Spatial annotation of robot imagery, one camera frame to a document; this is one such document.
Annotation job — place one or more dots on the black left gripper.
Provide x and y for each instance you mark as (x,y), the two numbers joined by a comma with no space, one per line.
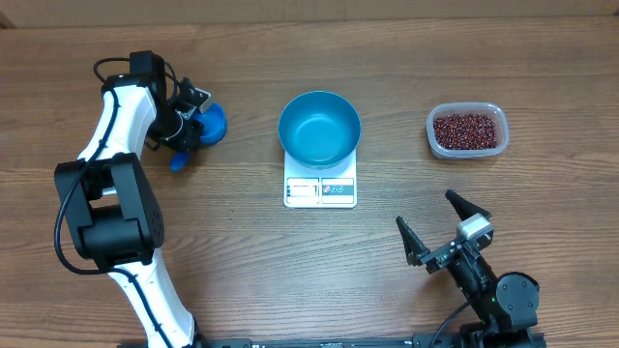
(191,140)

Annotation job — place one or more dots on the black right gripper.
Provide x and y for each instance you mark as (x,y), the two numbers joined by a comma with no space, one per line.
(441,254)

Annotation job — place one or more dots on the blue plastic measuring scoop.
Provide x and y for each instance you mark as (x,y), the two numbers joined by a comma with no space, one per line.
(214,128)

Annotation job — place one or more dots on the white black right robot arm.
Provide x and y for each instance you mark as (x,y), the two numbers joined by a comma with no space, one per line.
(499,311)

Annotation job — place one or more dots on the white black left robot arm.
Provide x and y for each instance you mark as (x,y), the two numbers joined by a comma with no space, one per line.
(108,204)

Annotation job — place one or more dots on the white digital kitchen scale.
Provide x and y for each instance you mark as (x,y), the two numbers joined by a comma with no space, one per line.
(331,188)

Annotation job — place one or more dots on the blue metal bowl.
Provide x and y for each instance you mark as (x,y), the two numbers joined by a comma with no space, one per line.
(319,129)

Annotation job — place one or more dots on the red beans in container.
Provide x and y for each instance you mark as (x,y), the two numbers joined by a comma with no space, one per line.
(465,132)

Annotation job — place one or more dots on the clear plastic bean container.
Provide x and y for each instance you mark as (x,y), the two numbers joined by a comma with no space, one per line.
(469,107)

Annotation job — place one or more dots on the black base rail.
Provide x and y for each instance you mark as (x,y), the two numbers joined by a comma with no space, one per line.
(333,342)

